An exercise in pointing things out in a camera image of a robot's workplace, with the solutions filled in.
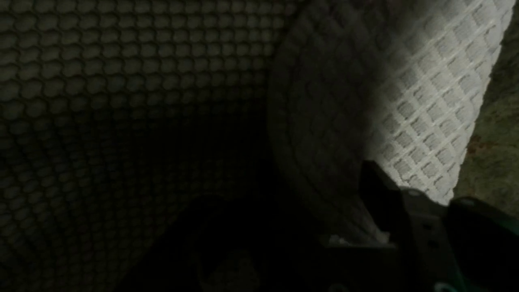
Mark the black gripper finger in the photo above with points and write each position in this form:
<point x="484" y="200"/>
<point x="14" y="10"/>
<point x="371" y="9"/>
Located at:
<point x="423" y="237"/>

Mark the grey waffle weave towel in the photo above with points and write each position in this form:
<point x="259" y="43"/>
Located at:
<point x="163" y="98"/>

